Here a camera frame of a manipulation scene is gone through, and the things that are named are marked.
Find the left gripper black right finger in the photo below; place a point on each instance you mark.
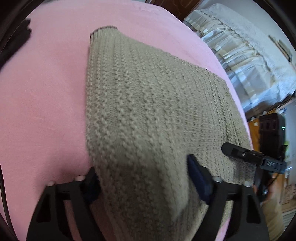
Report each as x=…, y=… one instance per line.
x=247, y=221

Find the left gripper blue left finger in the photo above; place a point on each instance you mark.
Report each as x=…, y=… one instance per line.
x=49, y=220

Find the grey knit cardigan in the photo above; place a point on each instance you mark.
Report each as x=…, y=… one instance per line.
x=146, y=111

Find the person right hand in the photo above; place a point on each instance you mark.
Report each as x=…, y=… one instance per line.
x=271, y=187

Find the lace covered furniture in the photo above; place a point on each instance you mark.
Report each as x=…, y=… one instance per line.
x=237, y=33

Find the stack of books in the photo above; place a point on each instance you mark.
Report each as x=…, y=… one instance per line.
x=283, y=48

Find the pink bed sheet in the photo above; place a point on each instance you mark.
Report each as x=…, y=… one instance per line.
x=44, y=97

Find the brown wooden door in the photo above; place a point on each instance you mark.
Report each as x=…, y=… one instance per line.
x=179, y=8

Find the black folded garment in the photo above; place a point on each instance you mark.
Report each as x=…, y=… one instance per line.
x=16, y=41

